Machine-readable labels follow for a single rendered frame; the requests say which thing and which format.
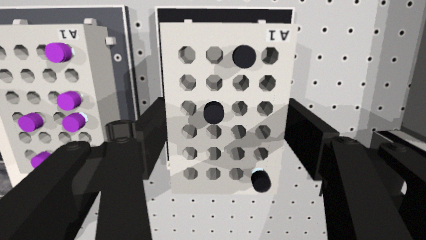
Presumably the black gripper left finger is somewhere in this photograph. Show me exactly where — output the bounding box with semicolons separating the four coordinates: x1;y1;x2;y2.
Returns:
0;97;168;240

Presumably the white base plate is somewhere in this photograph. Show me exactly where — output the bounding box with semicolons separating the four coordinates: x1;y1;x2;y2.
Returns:
0;0;426;240

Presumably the black flat plate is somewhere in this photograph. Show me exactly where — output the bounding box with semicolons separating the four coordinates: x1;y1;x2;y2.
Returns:
155;6;295;97

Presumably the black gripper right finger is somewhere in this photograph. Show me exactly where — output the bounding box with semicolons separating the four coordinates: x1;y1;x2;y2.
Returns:
284;98;426;240

